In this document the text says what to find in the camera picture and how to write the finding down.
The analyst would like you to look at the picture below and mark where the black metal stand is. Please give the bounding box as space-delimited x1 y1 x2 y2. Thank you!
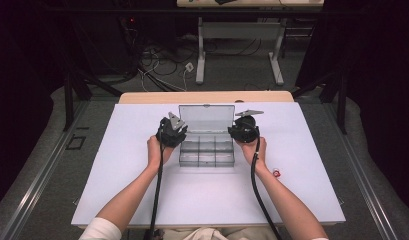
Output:
62 68 124 133
291 69 348 135

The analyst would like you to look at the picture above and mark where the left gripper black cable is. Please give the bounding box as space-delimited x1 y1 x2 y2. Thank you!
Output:
147 124 166 240

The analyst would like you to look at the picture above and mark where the white-legged desk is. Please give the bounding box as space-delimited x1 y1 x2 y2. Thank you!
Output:
176 0 325 86

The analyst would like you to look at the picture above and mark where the clear plastic compartment box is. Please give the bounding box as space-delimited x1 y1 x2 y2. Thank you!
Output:
178 103 237 168

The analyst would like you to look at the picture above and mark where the white table cover sheet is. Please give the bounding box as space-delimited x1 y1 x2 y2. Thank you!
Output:
71 102 347 228

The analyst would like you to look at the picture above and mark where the light wooden table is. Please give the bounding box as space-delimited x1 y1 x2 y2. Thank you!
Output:
118 90 295 105

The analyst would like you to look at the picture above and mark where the dark curtain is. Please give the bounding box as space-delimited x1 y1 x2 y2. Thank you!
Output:
295 0 409 216
0 0 68 213

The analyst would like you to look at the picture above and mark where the power strip with red light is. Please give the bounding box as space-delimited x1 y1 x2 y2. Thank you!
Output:
120 16 140 43

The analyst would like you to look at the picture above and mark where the aluminium floor rail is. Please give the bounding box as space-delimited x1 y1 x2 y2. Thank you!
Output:
325 103 399 240
0 99 90 240

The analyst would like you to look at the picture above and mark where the tangle of floor cables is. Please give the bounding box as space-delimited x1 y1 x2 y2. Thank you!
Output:
118 16 201 93

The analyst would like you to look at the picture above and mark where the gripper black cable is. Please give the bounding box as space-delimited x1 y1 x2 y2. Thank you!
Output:
250 124 284 240
147 124 166 240

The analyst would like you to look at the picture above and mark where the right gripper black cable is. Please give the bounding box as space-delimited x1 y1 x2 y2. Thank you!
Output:
250 124 284 240

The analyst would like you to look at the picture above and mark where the person's white left sleeve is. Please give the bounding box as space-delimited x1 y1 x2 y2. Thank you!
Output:
78 217 123 240

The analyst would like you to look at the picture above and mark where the person's beige clothing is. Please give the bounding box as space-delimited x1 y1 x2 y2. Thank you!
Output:
160 226 280 240

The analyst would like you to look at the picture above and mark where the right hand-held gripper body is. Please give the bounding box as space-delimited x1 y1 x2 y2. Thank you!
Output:
229 109 265 144

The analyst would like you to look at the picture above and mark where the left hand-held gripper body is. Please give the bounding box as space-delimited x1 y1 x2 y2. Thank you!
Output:
155 111 189 149

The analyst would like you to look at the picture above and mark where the person's right hand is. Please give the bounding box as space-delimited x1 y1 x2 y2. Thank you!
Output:
234 137 268 174

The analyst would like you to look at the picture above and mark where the person's left hand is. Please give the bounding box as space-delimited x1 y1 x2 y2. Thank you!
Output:
146 134 175 172

